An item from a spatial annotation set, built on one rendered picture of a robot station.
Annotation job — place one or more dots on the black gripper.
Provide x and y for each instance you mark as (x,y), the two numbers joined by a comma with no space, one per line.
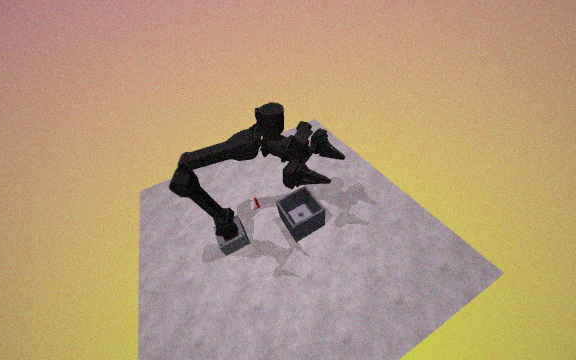
(296,173)

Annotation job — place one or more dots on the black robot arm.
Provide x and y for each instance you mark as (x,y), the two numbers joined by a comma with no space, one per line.
(241,146)

